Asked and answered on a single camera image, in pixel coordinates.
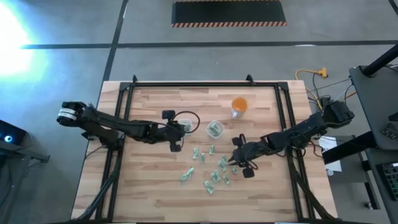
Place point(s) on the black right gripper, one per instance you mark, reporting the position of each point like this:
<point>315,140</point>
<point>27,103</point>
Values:
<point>258,149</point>

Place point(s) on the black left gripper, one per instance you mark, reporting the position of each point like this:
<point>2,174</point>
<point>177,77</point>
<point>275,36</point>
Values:
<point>161,132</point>

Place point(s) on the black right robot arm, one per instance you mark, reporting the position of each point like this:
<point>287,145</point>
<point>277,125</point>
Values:
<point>304,129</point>

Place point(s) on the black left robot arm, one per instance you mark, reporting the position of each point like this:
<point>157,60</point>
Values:
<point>124,126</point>

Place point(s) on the clear plastic container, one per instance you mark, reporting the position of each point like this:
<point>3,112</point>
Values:
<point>207,129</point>
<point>191,124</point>

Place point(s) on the white paper sheet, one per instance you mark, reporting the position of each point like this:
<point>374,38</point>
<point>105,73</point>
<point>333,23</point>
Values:
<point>328,143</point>

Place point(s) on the black power strip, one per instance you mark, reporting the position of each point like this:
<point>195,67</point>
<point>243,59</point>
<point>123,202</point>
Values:
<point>325,101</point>

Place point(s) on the black desk support beam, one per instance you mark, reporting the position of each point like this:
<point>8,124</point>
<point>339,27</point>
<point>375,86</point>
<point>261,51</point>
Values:
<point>348,147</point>

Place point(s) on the black desk leg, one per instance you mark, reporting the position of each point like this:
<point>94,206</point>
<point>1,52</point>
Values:
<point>370,186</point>

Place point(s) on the black hazard-striped mat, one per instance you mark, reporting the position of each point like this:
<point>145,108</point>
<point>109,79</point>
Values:
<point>228,12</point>

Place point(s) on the grey desk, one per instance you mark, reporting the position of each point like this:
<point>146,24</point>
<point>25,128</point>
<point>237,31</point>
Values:
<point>385,211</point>
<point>376,102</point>

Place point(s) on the grey metal stand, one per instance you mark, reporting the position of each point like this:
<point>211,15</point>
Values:
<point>28,155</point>

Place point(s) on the black controller pad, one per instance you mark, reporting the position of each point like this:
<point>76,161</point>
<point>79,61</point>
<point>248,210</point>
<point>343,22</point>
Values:
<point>389,132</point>

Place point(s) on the black keyboard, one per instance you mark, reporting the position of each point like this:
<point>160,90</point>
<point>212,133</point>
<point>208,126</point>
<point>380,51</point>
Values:
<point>390,182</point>

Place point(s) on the black computer blue light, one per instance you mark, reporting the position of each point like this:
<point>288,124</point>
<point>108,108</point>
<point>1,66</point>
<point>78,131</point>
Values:
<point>9,135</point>

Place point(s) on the black vertical pole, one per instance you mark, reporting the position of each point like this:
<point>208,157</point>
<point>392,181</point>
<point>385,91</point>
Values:
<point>382,59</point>

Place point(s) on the black aluminium table frame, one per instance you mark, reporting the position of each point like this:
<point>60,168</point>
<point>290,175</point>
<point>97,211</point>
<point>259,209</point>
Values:
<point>202,84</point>

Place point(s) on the black frame clamp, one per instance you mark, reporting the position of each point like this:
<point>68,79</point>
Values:
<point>249,78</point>
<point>134,78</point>

